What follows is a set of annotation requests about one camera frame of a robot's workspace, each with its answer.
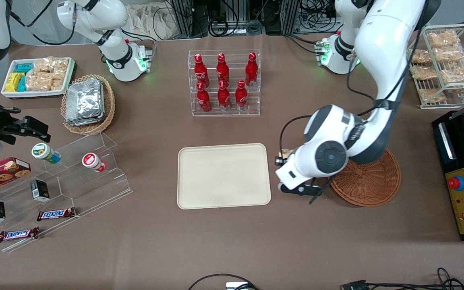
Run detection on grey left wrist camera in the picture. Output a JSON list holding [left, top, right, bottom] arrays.
[[278, 177, 331, 205]]

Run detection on white wire rack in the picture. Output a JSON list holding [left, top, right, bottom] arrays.
[[407, 23, 464, 110]]

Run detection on black cable with connector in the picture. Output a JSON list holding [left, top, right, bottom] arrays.
[[341, 267, 464, 290]]

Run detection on yellow snack packet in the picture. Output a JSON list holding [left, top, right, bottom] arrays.
[[6, 72, 25, 92]]

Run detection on silver foil packet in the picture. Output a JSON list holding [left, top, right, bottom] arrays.
[[65, 115, 106, 127], [66, 79, 104, 120]]

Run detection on black looped cable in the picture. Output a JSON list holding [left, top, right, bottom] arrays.
[[188, 273, 259, 290]]

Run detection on red cola bottle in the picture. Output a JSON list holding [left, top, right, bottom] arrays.
[[194, 54, 209, 87], [217, 81, 231, 112], [216, 53, 230, 85], [197, 82, 211, 112], [245, 52, 258, 87], [235, 80, 249, 111]]

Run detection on brown round wicker basket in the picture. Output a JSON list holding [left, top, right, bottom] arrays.
[[329, 148, 402, 208]]

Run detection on brown snickers bar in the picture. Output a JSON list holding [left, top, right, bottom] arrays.
[[0, 227, 40, 243], [37, 207, 76, 222]]

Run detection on oval wicker basket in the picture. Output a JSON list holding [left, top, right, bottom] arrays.
[[61, 74, 116, 135]]

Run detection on white cloth bag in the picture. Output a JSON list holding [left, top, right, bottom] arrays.
[[126, 3, 176, 41]]

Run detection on clear bagged pastry packet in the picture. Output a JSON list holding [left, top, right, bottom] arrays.
[[417, 89, 447, 104], [411, 49, 432, 65], [411, 65, 438, 81], [441, 60, 464, 84], [433, 46, 464, 63], [429, 30, 459, 48]]

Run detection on black cable bundle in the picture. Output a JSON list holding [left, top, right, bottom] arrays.
[[296, 0, 339, 33], [208, 0, 265, 37]]

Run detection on red emergency stop button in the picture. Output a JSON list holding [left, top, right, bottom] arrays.
[[447, 175, 464, 192]]

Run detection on red lid yogurt cup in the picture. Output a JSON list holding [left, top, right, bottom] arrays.
[[82, 152, 108, 173]]

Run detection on clear acrylic bottle rack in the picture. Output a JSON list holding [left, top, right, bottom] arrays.
[[188, 50, 261, 117]]

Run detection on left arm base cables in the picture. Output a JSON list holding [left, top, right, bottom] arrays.
[[284, 34, 328, 55]]

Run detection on white rectangular snack tray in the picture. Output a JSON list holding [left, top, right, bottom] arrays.
[[1, 57, 75, 99]]

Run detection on green lid yogurt cup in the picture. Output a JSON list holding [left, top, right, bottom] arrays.
[[31, 143, 61, 164]]

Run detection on clear acrylic step display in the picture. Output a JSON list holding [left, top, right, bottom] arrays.
[[0, 131, 133, 253]]

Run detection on beige plastic tray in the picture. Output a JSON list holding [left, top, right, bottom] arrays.
[[177, 143, 272, 210]]

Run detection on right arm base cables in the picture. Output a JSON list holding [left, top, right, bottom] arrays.
[[120, 28, 156, 52]]

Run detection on clear rice cracker packet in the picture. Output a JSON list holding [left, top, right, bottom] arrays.
[[53, 58, 70, 91], [34, 57, 55, 74], [26, 72, 54, 91]]

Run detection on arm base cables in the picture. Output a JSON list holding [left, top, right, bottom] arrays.
[[284, 34, 328, 55], [120, 28, 156, 52]]

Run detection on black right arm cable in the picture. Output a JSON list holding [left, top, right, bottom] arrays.
[[10, 0, 76, 46]]

